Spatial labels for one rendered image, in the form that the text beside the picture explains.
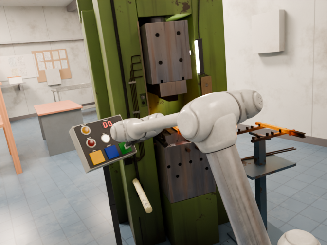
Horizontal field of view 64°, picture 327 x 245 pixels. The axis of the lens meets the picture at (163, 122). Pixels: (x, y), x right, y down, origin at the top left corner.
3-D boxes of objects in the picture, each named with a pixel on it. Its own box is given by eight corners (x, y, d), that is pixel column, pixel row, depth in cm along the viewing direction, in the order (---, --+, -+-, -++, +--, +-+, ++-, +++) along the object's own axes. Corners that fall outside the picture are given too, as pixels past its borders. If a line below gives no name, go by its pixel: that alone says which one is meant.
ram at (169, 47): (203, 77, 190) (198, 19, 181) (152, 84, 181) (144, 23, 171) (182, 75, 230) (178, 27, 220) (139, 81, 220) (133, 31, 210)
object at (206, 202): (219, 242, 218) (216, 191, 206) (176, 256, 208) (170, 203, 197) (193, 208, 270) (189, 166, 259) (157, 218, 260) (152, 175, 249)
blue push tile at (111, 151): (119, 155, 163) (115, 144, 164) (108, 159, 158) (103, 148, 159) (118, 156, 164) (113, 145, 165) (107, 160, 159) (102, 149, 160)
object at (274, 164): (296, 166, 192) (296, 163, 191) (252, 180, 178) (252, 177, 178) (266, 153, 219) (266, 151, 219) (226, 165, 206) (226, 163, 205)
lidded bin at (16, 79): (22, 82, 891) (20, 76, 886) (23, 82, 864) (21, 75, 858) (8, 84, 870) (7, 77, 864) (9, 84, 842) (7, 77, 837)
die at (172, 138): (191, 139, 198) (190, 128, 196) (166, 144, 193) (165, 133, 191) (173, 127, 237) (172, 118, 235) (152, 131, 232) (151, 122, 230)
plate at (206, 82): (212, 97, 209) (211, 76, 205) (202, 98, 207) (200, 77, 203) (211, 96, 211) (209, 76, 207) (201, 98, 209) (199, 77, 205)
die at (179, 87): (187, 93, 189) (186, 79, 187) (160, 96, 184) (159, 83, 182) (169, 88, 229) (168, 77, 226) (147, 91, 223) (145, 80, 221)
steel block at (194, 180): (216, 191, 206) (212, 137, 196) (170, 203, 197) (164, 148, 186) (189, 166, 259) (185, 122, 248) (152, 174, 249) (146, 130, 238)
